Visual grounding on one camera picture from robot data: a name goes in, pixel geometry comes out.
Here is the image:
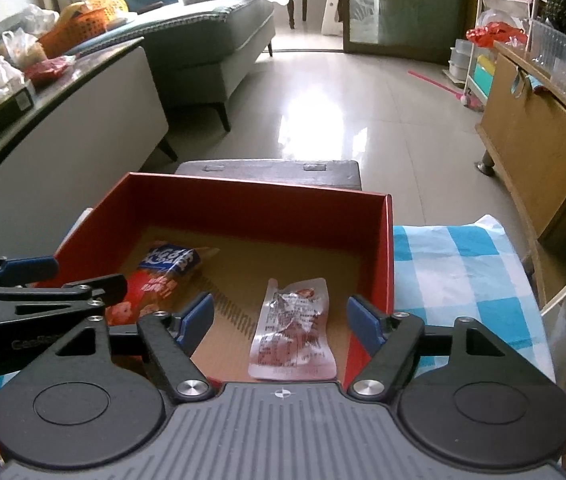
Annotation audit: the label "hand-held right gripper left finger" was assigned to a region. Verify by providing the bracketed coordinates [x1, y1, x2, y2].
[38, 292, 216, 404]

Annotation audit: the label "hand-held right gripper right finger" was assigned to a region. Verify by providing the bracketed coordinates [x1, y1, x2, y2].
[347, 295, 524, 403]

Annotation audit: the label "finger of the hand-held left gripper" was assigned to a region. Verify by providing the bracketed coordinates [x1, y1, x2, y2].
[0, 252, 59, 286]
[0, 274, 128, 331]

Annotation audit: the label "blue and red snack packet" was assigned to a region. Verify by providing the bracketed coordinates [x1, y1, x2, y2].
[106, 242, 221, 328]

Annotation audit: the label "clear red print snack packet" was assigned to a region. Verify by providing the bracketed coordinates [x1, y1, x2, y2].
[248, 277, 338, 381]

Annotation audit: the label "red cardboard box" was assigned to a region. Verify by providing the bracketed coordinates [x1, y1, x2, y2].
[36, 172, 395, 383]

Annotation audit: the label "grey coffee table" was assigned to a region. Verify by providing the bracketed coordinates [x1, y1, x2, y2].
[0, 37, 179, 261]

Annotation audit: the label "blue white checkered cloth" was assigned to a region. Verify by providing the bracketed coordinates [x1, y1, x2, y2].
[0, 215, 566, 480]

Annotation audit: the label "dark brown low stool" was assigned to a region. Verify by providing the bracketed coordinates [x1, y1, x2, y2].
[175, 160, 363, 193]

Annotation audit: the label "small white plastic bag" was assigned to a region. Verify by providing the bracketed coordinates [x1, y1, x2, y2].
[2, 27, 46, 71]

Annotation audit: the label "orange plastic basket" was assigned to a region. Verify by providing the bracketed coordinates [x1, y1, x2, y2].
[38, 2, 129, 58]

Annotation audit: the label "wooden cabinet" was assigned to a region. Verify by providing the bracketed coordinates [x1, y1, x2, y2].
[475, 40, 566, 311]

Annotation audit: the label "pink fly swatter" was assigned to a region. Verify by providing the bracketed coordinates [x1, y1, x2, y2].
[408, 70, 484, 110]

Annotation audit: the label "crumpled white plastic bag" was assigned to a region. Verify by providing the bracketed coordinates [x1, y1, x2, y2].
[13, 4, 59, 36]

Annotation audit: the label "grey green sofa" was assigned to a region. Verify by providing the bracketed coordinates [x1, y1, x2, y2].
[0, 0, 276, 133]

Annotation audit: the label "teal storage box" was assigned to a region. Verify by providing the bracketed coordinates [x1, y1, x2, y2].
[473, 55, 496, 98]

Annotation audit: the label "yellow mesh basket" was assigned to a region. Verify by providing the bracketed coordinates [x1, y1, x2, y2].
[83, 0, 129, 15]

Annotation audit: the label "white stacked containers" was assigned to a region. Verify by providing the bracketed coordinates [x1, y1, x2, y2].
[448, 39, 474, 83]

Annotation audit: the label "light blue cloth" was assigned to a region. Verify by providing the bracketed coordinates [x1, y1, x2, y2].
[510, 67, 551, 96]

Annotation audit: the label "red plastic bag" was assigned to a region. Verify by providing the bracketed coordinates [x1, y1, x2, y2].
[465, 22, 528, 48]

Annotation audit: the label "white rack trolley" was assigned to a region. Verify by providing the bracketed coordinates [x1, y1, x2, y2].
[463, 0, 538, 101]

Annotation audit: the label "glass sliding door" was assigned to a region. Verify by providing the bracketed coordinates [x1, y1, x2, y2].
[340, 0, 468, 63]

